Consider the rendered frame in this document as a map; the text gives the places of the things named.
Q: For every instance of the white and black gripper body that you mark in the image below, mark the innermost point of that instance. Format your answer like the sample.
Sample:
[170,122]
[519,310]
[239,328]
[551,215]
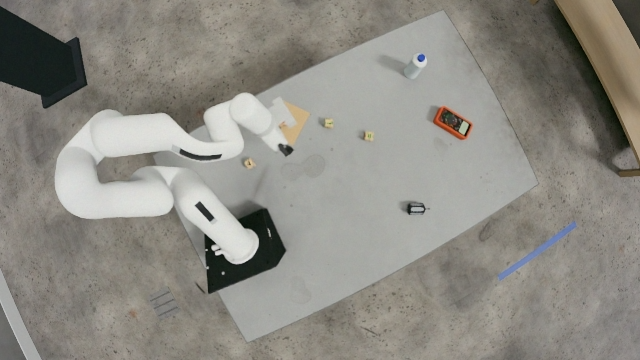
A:
[274,138]

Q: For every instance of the white plastic bottle with blue cap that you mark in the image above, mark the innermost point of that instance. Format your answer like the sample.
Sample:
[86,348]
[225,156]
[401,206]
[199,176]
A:
[415,66]

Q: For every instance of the tan square mat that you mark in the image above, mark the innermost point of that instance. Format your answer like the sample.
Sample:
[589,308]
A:
[301,117]

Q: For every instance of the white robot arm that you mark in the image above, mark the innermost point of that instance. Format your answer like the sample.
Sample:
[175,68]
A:
[147,193]

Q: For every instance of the orange pocket multimeter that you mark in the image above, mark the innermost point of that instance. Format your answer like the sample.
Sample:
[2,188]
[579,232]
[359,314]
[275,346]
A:
[453,123]

